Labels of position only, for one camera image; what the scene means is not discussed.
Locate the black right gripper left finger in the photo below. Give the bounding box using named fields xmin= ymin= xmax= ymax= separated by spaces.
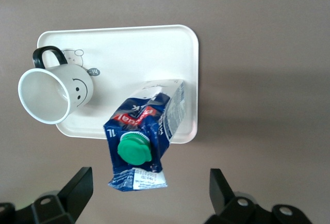
xmin=32 ymin=166 xmax=93 ymax=224

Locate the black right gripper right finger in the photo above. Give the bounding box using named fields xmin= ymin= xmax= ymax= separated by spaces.
xmin=206 ymin=168 xmax=261 ymax=224

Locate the blue milk carton green cap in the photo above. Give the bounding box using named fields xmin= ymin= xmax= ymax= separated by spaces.
xmin=103 ymin=78 xmax=186 ymax=191

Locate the white smiley cup black handle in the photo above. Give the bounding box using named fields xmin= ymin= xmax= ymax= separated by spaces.
xmin=17 ymin=45 xmax=94 ymax=125

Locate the cream rabbit print tray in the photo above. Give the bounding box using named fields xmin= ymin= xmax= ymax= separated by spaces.
xmin=37 ymin=24 xmax=200 ymax=145

